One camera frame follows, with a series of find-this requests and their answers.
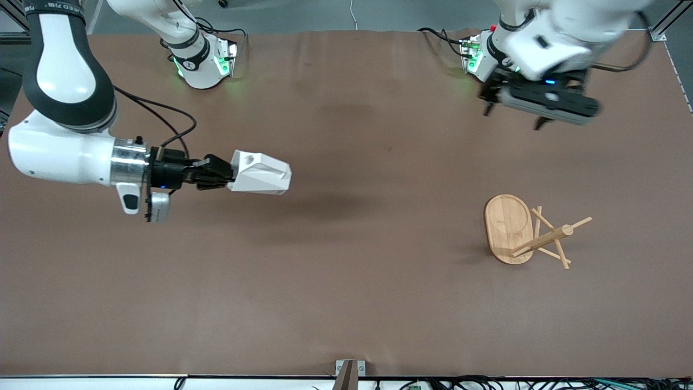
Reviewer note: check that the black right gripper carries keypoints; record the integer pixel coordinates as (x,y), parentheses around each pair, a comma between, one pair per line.
(169,174)

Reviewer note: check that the brown table cover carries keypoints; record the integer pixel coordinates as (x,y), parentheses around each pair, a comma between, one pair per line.
(346,271)

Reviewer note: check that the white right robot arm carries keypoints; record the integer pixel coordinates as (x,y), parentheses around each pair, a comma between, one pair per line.
(59,157)

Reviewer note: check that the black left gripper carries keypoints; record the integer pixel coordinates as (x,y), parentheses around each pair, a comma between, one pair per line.
(540,123)

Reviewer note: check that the white faceted cup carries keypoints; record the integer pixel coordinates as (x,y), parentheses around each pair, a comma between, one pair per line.
(260,173)

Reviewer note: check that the metal bracket with post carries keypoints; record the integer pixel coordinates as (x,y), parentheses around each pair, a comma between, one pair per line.
(349,374)

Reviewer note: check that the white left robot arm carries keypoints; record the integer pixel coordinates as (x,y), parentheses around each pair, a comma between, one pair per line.
(547,49)

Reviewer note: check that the wooden cup rack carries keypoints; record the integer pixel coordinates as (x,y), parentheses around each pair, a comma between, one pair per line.
(509,227)

